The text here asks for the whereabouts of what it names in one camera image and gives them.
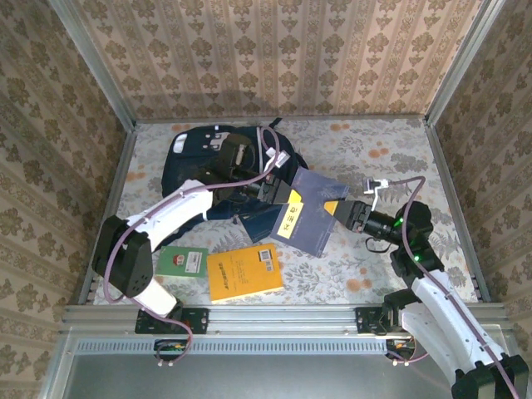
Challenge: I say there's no navy book with yellow label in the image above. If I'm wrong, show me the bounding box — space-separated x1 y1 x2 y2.
268 167 352 259

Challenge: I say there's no navy blue backpack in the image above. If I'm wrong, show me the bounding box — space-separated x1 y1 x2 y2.
160 117 311 245

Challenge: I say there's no green book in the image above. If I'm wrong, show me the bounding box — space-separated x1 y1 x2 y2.
154 245 209 289

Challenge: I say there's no black controller board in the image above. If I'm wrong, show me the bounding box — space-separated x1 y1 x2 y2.
152 338 189 362
384 337 417 361

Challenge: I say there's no grey metal sheet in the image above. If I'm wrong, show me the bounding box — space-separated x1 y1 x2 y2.
37 332 532 399

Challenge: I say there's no aluminium table side rail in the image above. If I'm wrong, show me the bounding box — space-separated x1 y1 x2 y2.
78 124 138 307
423 118 494 303

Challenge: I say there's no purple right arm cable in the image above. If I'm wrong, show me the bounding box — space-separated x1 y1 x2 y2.
372 175 525 399

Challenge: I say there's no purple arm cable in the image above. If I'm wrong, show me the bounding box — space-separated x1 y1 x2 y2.
102 126 292 367
372 175 525 399

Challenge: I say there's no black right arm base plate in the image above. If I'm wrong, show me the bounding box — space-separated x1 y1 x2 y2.
355 306 416 336

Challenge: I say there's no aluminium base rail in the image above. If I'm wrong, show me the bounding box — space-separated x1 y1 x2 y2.
60 302 511 338

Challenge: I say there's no grey slotted cable duct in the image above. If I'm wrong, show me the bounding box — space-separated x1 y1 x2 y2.
74 335 394 356

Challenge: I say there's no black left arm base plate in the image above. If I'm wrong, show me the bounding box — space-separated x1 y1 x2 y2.
135 307 210 336

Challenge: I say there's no aluminium corner post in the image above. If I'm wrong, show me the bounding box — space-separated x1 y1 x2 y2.
424 0 506 126
48 0 137 132

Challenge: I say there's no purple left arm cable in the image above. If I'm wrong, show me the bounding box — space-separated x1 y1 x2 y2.
102 126 292 367

